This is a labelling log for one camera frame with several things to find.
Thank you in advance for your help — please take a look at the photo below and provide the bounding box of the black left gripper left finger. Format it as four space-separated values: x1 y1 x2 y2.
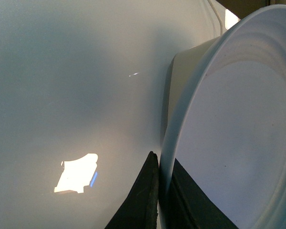
106 151 159 229

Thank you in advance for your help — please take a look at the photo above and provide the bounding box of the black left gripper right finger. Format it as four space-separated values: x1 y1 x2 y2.
167 160 237 229

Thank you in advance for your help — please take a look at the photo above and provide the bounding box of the light blue round plate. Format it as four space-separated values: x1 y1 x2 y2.
159 5 286 229

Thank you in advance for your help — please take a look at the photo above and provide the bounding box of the white chrome toaster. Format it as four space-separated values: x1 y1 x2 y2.
161 37 218 135

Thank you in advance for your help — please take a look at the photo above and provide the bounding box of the white toaster power cable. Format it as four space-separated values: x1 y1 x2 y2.
208 0 224 36

